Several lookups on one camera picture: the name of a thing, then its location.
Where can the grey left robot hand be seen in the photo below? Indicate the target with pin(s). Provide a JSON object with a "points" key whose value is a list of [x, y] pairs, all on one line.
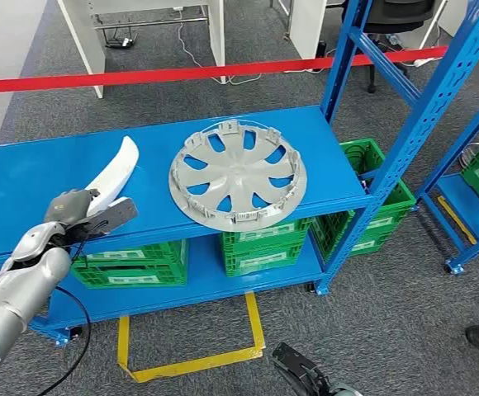
{"points": [[68, 207]]}

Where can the white curved plastic part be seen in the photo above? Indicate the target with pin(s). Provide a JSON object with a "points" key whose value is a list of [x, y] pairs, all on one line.
{"points": [[116, 169]]}

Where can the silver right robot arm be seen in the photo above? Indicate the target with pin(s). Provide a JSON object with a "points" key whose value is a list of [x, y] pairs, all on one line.
{"points": [[344, 391]]}

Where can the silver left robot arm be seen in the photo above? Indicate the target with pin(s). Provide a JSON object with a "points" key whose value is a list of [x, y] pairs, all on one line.
{"points": [[16, 295]]}

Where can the blue steel shelf rack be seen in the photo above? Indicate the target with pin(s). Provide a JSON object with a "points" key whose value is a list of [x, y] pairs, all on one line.
{"points": [[458, 207], [57, 180]]}

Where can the red barrier tape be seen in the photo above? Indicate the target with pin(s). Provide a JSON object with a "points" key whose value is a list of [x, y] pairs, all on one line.
{"points": [[181, 74]]}

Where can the grey wheel hubcap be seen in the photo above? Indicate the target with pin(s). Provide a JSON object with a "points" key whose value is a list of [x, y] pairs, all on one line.
{"points": [[239, 175]]}

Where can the white office desk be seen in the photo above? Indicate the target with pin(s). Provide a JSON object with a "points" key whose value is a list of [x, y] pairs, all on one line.
{"points": [[217, 33]]}

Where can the yellow floor tape outline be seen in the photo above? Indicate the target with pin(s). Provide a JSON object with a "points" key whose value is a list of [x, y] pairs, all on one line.
{"points": [[256, 328]]}

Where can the white desk panel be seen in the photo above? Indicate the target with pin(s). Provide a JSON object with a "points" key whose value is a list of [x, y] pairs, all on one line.
{"points": [[305, 27]]}

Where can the black office chair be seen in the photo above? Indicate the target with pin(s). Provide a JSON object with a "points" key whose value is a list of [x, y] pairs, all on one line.
{"points": [[396, 13]]}

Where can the white power strip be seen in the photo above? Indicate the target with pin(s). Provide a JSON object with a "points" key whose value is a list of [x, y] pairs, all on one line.
{"points": [[426, 62]]}

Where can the yellow floor tape line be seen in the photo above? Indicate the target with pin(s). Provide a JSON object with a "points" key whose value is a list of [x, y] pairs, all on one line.
{"points": [[458, 221]]}

